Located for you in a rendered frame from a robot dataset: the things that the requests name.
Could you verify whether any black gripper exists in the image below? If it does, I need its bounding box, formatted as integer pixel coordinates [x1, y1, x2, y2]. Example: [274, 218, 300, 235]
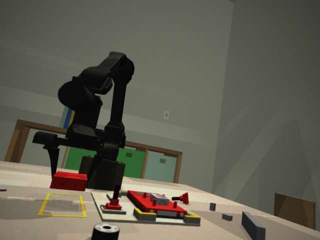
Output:
[32, 114, 119, 183]

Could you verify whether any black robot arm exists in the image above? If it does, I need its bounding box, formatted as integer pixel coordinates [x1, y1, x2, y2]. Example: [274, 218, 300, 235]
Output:
[57, 51, 135, 149]

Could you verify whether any black toy tyre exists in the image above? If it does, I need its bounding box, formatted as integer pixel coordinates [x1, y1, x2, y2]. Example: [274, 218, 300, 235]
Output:
[91, 223, 120, 240]

